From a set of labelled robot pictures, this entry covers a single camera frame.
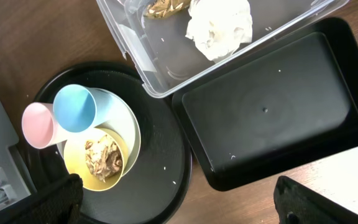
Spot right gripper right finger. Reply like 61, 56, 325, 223
273, 175, 358, 224

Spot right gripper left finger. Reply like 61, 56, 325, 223
0, 174, 83, 224

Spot yellow plastic bowl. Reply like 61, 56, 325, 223
63, 128, 129, 192

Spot food scraps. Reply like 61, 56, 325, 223
85, 134, 124, 182

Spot pink plastic cup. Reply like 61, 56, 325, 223
21, 102, 71, 149

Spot blue plastic cup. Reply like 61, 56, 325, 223
53, 84, 114, 133

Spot white napkin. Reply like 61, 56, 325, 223
185, 0, 253, 63

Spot gold foil wrapper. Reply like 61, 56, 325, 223
144, 0, 191, 19

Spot grey plate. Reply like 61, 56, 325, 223
70, 88, 141, 175

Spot round black tray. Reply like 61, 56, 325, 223
34, 62, 192, 223

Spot black rectangular tray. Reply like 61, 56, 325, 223
172, 17, 358, 191

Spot clear plastic bin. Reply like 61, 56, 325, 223
96, 0, 348, 98

